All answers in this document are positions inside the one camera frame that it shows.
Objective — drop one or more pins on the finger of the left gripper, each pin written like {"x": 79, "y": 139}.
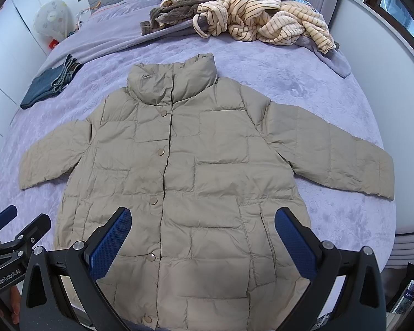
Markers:
{"x": 23, "y": 244}
{"x": 7, "y": 215}

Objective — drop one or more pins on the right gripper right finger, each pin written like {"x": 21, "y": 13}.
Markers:
{"x": 304, "y": 248}

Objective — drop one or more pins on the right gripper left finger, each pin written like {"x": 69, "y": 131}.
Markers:
{"x": 105, "y": 242}

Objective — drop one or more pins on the beige puffer jacket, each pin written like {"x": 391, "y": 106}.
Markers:
{"x": 203, "y": 163}

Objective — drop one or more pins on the person's left hand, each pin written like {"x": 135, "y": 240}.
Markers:
{"x": 13, "y": 296}

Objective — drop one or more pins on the folded dark blue jeans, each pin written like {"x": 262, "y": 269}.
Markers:
{"x": 51, "y": 83}

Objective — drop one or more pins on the grey folded blanket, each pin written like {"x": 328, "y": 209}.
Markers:
{"x": 334, "y": 59}

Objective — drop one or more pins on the lavender bedspread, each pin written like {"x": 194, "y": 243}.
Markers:
{"x": 110, "y": 43}

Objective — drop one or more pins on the white patterned bag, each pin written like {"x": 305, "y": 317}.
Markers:
{"x": 54, "y": 20}

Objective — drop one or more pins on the cream striped garment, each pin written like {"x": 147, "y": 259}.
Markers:
{"x": 275, "y": 22}

